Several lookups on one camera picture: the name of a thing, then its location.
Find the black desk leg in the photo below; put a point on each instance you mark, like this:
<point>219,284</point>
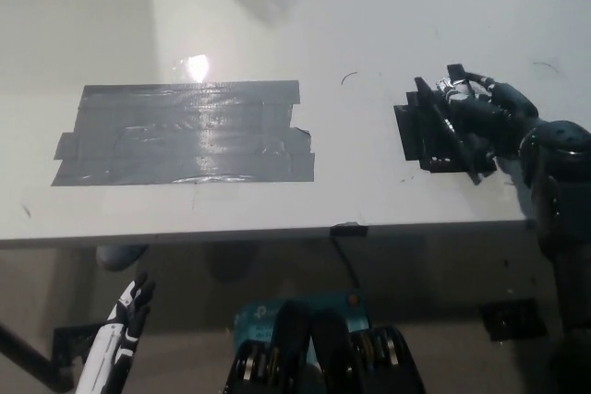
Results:
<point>32,354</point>

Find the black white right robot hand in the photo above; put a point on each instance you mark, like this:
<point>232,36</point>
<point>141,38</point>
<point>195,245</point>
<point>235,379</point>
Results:
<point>489,117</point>

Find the black teal robot torso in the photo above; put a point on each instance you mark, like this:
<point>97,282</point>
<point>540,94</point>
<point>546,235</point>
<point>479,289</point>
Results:
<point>328,348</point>

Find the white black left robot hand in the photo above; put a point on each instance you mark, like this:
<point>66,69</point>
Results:
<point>115,343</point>

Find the black tape square patch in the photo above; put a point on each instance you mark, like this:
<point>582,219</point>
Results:
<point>411,138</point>

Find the grey rounded shoe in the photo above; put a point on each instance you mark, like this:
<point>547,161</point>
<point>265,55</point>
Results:
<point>120,256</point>

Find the grey duct tape patch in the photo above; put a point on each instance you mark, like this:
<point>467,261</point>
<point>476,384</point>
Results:
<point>184,135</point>

